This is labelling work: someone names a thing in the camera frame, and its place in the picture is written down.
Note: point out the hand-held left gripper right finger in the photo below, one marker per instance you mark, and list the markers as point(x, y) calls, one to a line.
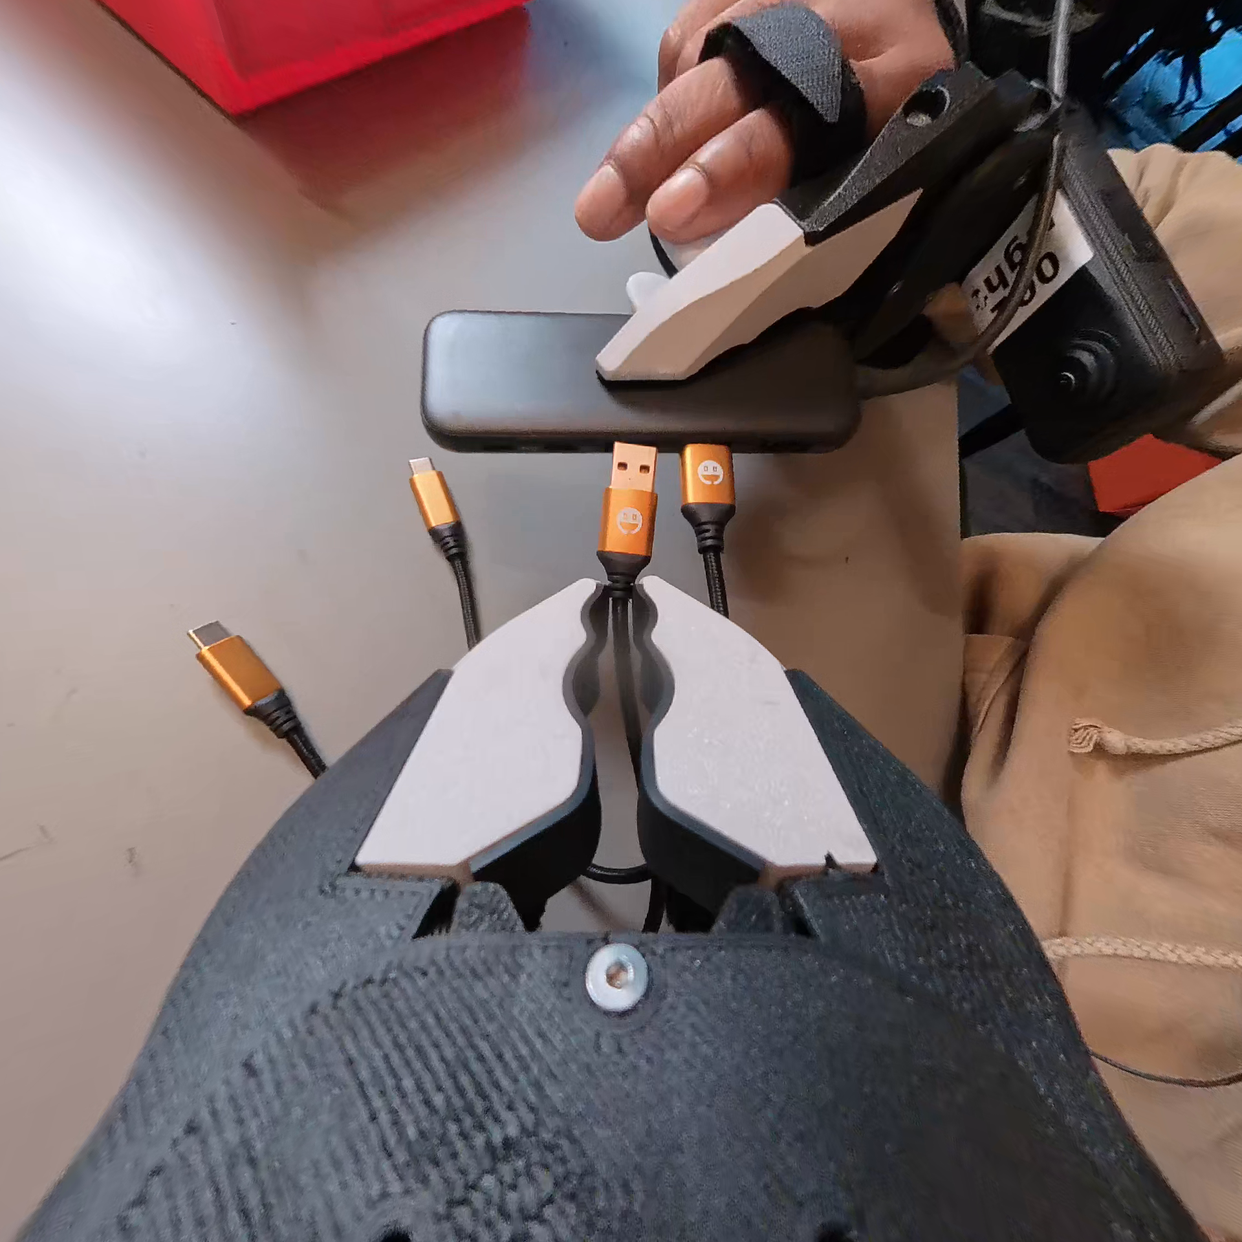
point(748, 757)

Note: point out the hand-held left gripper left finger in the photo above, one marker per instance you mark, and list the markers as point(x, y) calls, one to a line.
point(486, 757)

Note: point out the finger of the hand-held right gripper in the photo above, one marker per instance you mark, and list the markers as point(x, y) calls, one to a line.
point(739, 291)

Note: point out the slim dark grey usb hub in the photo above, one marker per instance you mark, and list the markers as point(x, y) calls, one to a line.
point(524, 378)

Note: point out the red plastic bin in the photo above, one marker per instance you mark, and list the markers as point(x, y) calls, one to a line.
point(320, 38)

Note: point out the person's right hand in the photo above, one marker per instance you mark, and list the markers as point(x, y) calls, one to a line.
point(680, 145)

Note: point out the orange plastic object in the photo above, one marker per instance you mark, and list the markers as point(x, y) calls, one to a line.
point(1145, 485)

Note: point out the beige hoodie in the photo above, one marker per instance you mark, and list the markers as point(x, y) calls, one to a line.
point(1116, 679)

